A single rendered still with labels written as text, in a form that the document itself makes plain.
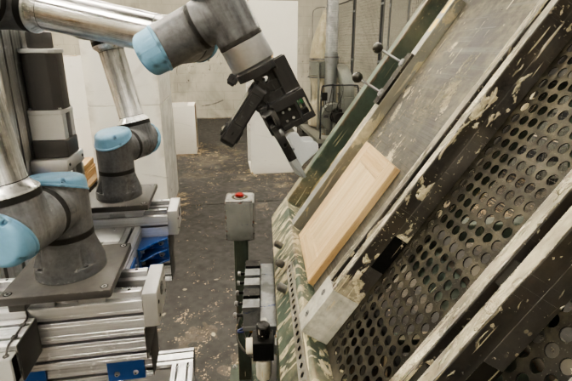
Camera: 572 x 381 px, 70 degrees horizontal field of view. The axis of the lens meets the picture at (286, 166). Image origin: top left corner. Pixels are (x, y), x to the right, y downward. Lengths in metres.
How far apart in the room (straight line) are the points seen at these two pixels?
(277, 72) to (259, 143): 4.40
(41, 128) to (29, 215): 0.40
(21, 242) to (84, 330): 0.32
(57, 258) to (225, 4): 0.65
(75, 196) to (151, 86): 2.57
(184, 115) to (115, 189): 4.77
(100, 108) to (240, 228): 2.14
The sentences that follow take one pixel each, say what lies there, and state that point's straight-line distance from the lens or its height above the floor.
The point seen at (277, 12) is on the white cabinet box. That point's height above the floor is 1.92.
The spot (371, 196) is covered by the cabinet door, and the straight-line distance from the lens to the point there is 1.13.
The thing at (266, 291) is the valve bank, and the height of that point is 0.74.
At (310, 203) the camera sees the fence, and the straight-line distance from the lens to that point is 1.49.
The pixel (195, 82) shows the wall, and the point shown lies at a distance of 9.36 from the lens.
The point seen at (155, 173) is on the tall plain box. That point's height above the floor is 0.51.
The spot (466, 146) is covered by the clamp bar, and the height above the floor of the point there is 1.34.
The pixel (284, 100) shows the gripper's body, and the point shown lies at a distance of 0.67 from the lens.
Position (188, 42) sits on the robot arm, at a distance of 0.67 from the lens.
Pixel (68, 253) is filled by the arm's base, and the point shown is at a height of 1.10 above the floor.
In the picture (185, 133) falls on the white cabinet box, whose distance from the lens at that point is 6.23.
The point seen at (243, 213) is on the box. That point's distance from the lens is 1.69.
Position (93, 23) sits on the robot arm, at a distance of 0.87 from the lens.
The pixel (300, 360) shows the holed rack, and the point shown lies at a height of 0.89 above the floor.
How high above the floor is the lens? 1.53
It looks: 16 degrees down
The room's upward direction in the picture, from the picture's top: straight up
